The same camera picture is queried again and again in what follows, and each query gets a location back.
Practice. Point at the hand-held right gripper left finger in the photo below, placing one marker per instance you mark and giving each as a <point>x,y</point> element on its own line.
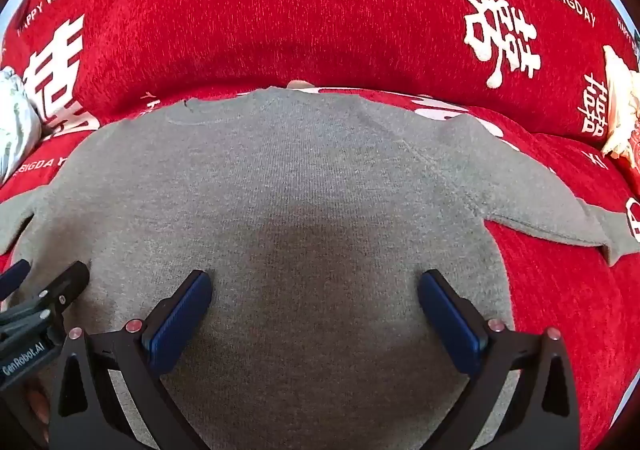
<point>177,320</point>

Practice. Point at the grey knit sweater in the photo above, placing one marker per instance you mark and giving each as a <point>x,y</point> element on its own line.
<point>300,180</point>

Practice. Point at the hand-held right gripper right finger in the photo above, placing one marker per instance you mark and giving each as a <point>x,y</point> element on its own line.
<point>450,320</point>

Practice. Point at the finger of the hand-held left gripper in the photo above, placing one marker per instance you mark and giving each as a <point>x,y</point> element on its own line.
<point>14,276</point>
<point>65,286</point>

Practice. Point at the silver white crumpled cloth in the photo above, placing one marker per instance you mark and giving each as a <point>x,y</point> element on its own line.
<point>15,120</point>

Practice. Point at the red printed sofa cover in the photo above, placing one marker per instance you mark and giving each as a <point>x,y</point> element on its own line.
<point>300,5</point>

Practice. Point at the person's left hand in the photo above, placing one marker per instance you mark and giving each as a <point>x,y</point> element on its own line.
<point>39,405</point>

